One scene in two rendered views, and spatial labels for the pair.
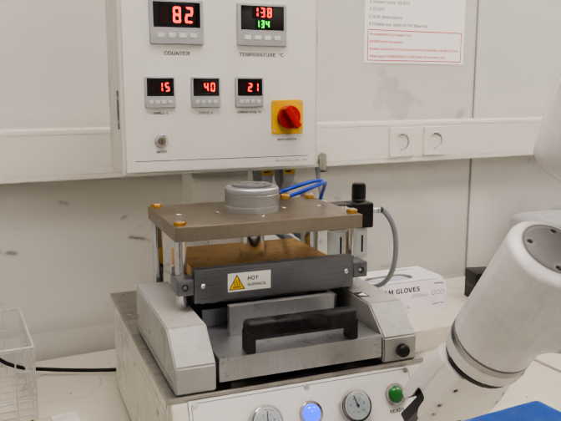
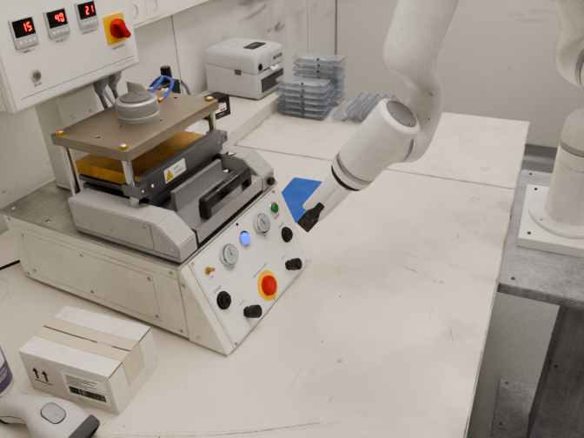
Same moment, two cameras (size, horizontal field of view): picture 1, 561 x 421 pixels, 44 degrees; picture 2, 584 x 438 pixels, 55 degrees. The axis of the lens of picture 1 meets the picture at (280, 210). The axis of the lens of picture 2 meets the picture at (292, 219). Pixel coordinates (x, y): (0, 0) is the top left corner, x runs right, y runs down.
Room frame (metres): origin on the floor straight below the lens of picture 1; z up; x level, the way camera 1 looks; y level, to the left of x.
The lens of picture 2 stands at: (0.03, 0.47, 1.50)
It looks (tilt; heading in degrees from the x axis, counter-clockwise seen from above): 32 degrees down; 321
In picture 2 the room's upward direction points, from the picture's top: 2 degrees counter-clockwise
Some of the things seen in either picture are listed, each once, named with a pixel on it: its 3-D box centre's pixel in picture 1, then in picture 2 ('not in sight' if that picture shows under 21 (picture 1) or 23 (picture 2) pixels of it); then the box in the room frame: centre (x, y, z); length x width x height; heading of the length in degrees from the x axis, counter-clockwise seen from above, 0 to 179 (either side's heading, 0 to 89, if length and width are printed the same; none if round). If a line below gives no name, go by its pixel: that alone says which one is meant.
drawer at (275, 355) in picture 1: (263, 311); (169, 185); (0.96, 0.02, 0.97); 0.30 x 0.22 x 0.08; 22
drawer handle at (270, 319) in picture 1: (300, 328); (226, 190); (0.83, -0.03, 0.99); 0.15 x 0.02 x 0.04; 112
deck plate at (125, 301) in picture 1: (245, 322); (142, 195); (1.03, 0.05, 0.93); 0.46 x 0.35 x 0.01; 22
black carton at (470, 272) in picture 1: (487, 283); (214, 106); (1.60, -0.49, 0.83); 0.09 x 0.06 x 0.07; 99
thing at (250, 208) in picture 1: (257, 222); (136, 122); (1.04, 0.03, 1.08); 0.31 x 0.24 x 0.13; 112
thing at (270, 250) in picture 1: (257, 249); (147, 142); (1.00, 0.03, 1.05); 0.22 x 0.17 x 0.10; 112
